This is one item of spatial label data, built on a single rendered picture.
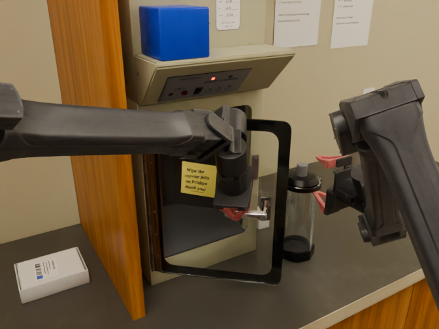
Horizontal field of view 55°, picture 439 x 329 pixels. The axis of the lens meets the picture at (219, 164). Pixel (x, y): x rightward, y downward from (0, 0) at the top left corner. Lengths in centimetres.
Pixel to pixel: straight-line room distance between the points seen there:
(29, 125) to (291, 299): 78
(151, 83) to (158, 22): 11
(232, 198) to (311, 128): 106
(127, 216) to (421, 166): 58
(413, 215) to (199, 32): 51
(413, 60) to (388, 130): 171
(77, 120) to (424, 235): 40
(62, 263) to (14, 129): 75
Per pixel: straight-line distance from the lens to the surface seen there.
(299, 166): 110
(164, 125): 62
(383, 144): 49
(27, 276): 117
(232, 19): 97
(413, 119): 50
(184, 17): 80
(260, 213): 87
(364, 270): 121
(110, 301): 109
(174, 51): 79
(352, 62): 188
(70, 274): 113
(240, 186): 77
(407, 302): 139
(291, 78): 167
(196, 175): 91
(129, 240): 91
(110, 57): 77
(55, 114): 51
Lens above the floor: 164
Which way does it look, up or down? 23 degrees down
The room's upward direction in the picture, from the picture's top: straight up
